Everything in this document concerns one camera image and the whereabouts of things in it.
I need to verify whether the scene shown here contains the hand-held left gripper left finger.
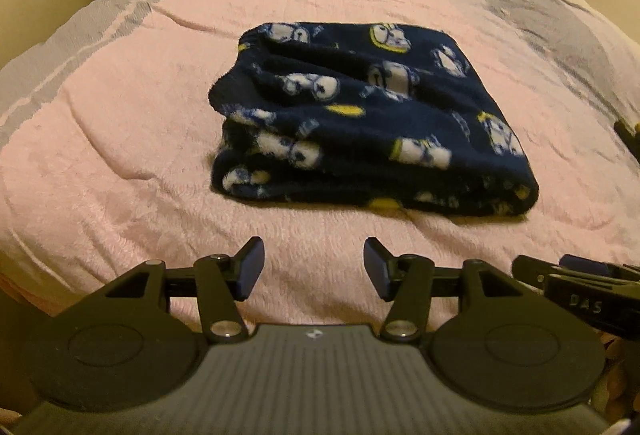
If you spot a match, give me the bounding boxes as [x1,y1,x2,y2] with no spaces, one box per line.
[102,236,266,343]

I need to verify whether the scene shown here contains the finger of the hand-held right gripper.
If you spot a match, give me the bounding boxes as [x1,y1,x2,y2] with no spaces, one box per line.
[560,254,640,283]
[512,255,563,288]

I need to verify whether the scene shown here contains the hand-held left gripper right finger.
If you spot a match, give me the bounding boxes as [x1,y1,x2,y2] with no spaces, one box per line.
[363,236,523,342]

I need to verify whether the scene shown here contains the navy printed fleece pants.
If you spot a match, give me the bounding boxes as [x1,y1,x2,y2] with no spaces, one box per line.
[209,21,540,220]

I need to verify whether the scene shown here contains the person's right hand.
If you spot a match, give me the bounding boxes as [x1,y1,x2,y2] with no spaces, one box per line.
[595,337,640,418]

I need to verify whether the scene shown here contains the pink grey bedspread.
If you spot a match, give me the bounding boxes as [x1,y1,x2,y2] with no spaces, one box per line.
[0,0,640,331]

